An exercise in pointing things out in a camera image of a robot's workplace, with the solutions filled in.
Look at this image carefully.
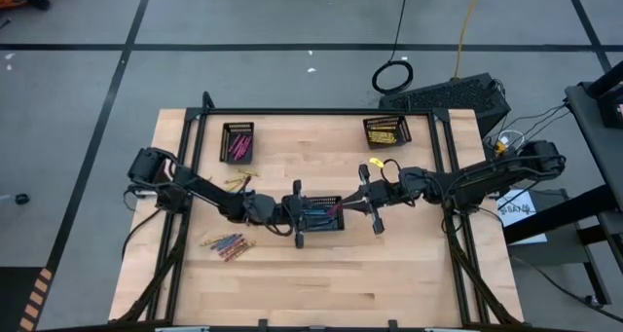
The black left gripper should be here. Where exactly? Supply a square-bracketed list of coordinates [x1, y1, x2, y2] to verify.
[278, 178, 334, 250]

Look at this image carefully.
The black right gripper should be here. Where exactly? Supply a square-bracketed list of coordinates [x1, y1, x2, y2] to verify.
[338, 164, 401, 237]

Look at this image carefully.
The black plastic mesh basket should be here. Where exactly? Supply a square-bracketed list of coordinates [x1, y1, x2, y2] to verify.
[217, 121, 256, 166]
[291, 195, 347, 234]
[361, 114, 414, 151]

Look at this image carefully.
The white printed paper sheet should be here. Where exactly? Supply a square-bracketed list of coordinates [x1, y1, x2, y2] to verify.
[495, 188, 549, 246]

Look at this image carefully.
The black equipment stand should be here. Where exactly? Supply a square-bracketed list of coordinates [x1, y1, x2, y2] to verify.
[502, 58, 623, 323]

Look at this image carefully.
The black coiled cable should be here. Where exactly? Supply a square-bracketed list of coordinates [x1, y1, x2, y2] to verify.
[371, 0, 415, 96]

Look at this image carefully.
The white cable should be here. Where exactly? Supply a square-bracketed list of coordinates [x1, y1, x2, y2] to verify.
[495, 129, 527, 148]

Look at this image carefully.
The yellow hanging cable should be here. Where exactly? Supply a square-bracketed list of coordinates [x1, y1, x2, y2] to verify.
[453, 0, 485, 79]

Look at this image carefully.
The black floor cable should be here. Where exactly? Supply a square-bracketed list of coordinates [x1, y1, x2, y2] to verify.
[509, 254, 623, 323]

